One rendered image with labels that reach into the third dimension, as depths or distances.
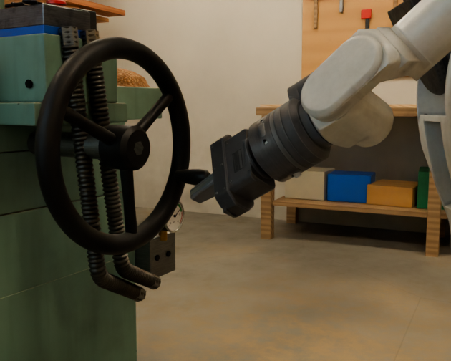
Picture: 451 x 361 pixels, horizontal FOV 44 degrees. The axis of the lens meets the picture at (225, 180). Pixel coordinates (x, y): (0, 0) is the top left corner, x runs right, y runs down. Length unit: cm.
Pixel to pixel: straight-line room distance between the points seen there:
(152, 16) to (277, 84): 121
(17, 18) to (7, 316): 43
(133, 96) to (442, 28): 58
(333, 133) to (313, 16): 350
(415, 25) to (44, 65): 46
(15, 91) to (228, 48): 363
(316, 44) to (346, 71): 348
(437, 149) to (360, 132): 36
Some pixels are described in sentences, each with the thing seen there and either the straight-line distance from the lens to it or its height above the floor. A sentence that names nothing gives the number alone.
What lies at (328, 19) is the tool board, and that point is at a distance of 413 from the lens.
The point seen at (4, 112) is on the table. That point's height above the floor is 86.
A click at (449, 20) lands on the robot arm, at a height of 96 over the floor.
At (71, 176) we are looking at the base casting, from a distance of 94.
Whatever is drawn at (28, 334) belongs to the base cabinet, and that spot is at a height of 52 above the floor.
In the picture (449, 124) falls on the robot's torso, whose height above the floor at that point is 84.
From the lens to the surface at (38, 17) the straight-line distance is 81.
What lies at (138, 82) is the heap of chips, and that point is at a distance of 108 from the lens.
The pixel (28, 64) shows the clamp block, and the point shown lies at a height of 92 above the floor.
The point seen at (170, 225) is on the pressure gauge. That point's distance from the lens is 106.
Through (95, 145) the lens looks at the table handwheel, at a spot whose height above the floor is 81.
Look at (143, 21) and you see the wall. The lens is 478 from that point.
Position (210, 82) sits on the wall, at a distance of 444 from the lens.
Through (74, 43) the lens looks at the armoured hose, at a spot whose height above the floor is 95.
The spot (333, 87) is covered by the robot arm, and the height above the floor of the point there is 89.
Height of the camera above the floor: 87
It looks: 8 degrees down
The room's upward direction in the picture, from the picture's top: straight up
